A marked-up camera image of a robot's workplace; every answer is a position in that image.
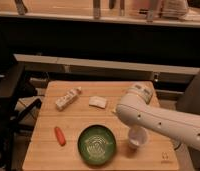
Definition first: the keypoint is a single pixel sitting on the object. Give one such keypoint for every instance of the green ceramic bowl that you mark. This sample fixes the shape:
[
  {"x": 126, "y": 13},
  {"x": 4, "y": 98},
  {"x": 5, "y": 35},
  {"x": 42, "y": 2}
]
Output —
[{"x": 96, "y": 145}]

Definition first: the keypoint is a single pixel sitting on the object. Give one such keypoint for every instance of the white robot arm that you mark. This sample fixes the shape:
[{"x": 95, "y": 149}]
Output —
[{"x": 134, "y": 109}]

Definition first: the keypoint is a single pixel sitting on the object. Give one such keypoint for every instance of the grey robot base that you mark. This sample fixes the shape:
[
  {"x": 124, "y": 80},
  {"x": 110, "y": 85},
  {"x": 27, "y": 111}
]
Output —
[{"x": 190, "y": 102}]

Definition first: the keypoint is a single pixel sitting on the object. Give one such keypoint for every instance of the white paper cup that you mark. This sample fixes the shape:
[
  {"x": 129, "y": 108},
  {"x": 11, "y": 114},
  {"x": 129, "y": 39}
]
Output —
[{"x": 137, "y": 137}]

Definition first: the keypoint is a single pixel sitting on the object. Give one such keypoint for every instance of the black chair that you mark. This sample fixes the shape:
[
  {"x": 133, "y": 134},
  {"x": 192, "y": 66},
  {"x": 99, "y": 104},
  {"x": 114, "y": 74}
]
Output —
[{"x": 14, "y": 84}]

